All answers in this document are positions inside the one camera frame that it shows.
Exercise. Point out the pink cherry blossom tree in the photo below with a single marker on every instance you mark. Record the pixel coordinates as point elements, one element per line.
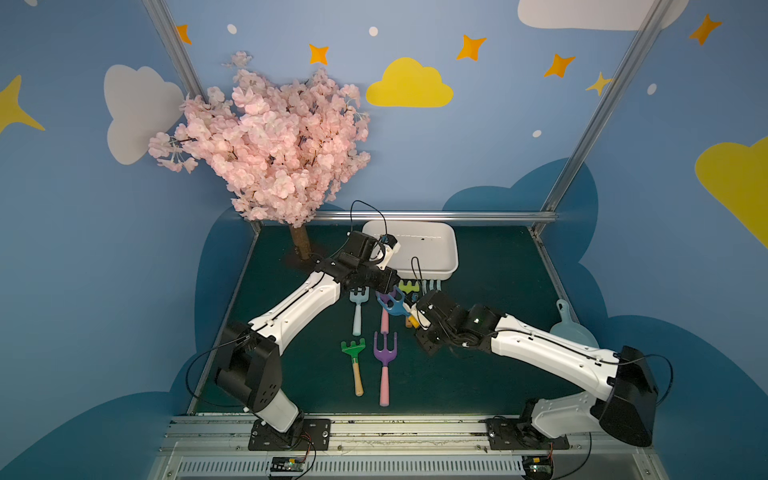
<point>282,150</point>

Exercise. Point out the control board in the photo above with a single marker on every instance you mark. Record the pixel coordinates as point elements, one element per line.
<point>537,467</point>
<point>287,466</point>

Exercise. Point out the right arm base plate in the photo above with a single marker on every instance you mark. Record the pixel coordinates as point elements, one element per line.
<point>505,433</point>

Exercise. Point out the blue rake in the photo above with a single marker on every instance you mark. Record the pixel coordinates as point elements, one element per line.
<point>395,304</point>

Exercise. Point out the aluminium rail front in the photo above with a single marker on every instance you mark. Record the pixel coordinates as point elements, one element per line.
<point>215,446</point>

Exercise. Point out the left control board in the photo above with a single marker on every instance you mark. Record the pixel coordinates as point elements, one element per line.
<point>287,466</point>

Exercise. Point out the white plastic storage box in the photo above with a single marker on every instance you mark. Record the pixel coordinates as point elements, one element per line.
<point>428,250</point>

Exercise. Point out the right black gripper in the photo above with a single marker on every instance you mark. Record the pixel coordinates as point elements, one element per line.
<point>429,339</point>

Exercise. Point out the green rake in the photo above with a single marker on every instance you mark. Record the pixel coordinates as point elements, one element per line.
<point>353,349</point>

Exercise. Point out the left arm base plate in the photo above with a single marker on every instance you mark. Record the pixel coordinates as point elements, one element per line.
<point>304,432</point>

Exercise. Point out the purple fork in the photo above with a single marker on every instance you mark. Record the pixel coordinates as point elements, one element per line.
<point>384,318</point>

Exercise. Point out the lime fork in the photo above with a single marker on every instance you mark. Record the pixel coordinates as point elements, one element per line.
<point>410,290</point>

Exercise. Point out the right control board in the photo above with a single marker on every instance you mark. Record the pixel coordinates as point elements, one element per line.
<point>537,467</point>

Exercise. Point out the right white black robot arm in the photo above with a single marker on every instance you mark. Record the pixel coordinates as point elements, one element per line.
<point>618,396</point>

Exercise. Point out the aluminium frame back bar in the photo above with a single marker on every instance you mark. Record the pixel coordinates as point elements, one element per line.
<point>460,217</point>

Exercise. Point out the purple rake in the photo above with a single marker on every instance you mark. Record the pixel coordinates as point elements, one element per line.
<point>385,351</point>

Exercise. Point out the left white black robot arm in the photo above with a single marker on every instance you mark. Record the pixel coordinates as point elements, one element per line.
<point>247,365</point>

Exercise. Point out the light blue dustpan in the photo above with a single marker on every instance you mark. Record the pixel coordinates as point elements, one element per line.
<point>567,328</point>

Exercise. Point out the light blue fork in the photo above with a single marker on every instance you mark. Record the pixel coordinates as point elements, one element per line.
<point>358,297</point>
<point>430,285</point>

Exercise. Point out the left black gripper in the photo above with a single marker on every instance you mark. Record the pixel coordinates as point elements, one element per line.
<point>381,280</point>

